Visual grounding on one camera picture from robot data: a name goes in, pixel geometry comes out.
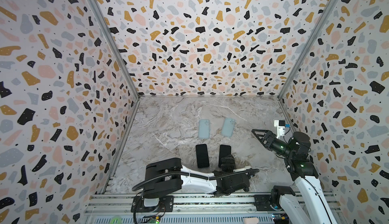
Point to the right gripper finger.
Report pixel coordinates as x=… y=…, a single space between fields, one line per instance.
x=269 y=133
x=260 y=135

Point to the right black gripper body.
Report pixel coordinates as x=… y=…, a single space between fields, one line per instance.
x=277 y=146

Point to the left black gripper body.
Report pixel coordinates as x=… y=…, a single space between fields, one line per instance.
x=229 y=169

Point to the black smartphone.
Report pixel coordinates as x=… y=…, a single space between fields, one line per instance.
x=224 y=150
x=202 y=156

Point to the pale green phone case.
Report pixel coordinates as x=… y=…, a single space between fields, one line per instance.
x=204 y=129
x=228 y=127

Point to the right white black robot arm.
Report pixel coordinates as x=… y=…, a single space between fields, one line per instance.
x=295 y=153

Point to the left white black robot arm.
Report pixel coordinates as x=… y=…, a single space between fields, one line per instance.
x=166 y=177

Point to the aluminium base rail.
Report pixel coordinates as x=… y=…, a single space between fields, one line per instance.
x=240 y=208

